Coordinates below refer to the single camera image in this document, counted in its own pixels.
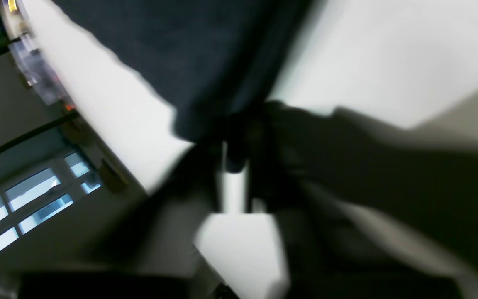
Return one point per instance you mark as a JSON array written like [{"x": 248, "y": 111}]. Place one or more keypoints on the black T-shirt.
[{"x": 209, "y": 59}]

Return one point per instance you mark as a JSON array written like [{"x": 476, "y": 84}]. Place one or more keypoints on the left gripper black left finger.
[{"x": 156, "y": 236}]

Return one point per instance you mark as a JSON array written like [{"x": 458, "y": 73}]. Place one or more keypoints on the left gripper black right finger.
[{"x": 366, "y": 210}]

